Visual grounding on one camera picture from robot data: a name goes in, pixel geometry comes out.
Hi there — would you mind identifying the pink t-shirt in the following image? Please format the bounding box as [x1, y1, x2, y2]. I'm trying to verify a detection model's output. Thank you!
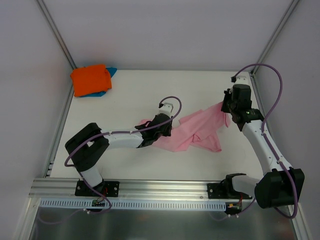
[152, 102, 231, 153]

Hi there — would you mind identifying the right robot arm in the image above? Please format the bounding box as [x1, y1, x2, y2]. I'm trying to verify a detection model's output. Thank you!
[221, 84, 305, 212]

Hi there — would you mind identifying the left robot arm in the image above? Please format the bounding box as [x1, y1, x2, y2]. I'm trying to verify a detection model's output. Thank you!
[65, 113, 172, 196]

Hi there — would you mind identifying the folded blue t-shirt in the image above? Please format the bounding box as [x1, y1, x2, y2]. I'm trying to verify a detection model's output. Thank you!
[83, 67, 117, 97]

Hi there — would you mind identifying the folded orange t-shirt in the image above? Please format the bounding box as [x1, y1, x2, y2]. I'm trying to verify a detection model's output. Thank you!
[70, 64, 112, 98]

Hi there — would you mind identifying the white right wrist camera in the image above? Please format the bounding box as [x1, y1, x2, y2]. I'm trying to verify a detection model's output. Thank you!
[231, 74, 250, 85]

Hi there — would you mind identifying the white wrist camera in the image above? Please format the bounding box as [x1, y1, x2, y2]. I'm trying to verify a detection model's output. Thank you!
[231, 74, 250, 85]
[158, 102, 174, 118]

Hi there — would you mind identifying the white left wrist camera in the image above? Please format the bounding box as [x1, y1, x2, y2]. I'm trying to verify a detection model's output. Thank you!
[158, 102, 174, 118]

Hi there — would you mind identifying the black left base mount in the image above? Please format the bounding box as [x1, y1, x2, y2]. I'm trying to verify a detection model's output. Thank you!
[74, 180, 120, 198]

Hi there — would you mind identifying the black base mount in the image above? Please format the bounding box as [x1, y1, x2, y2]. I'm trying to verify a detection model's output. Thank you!
[74, 180, 120, 198]
[206, 182, 241, 200]

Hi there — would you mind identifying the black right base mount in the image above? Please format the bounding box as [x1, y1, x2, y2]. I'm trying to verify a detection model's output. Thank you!
[206, 182, 241, 200]

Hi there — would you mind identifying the white slotted cable duct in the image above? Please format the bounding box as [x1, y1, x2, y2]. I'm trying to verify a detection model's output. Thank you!
[39, 198, 226, 212]

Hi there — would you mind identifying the right aluminium frame post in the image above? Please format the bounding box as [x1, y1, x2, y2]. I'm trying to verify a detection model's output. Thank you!
[256, 0, 301, 64]

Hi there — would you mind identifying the aluminium frame post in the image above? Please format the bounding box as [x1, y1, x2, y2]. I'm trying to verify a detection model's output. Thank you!
[256, 0, 301, 64]
[35, 0, 77, 70]

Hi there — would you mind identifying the aluminium mounting rail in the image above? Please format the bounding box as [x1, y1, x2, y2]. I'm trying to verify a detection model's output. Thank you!
[28, 177, 214, 201]

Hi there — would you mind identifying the left aluminium frame post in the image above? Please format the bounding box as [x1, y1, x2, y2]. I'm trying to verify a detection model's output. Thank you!
[35, 0, 77, 70]

